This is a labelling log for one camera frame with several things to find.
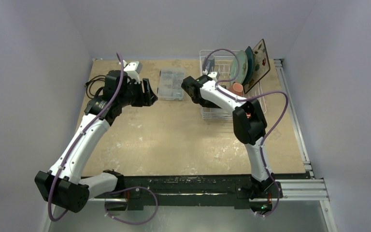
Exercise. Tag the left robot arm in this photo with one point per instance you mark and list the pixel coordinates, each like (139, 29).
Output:
(63, 184)

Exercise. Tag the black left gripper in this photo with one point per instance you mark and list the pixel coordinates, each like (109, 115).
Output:
(146, 98)

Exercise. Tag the light green round plate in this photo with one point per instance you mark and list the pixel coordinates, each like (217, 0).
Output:
(239, 68)

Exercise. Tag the grey printed mug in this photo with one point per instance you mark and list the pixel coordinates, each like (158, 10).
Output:
(208, 64)

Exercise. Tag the square floral plate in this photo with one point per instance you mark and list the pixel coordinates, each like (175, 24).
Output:
(261, 65)

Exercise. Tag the clear plastic screw box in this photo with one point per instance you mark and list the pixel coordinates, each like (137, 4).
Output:
(169, 88)

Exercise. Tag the black table edge rail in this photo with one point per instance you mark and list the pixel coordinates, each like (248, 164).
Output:
(236, 191)

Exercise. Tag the pink flowered mug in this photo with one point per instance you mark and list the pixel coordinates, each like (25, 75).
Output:
(236, 89)

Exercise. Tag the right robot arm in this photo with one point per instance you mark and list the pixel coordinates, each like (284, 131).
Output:
(249, 126)

